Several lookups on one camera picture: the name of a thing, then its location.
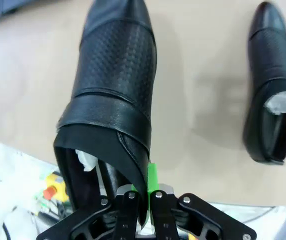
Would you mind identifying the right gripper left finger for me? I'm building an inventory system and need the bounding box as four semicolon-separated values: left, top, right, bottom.
36;183;141;240

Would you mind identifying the blue grey box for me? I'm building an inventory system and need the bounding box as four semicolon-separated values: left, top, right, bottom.
0;0;35;26

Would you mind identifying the white paper shoe stuffing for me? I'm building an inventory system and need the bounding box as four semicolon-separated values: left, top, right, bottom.
74;148;99;172
264;90;286;116

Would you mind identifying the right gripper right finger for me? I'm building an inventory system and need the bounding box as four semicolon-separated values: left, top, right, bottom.
147;162;258;240

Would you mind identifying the yellow emergency stop box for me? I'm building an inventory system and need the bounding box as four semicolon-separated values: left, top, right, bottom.
42;171;70;203

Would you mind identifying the black leather shoe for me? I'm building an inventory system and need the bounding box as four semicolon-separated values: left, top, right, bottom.
52;0;158;226
242;1;286;166

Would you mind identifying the grey cable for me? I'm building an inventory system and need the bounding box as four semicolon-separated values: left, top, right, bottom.
240;205;277;224

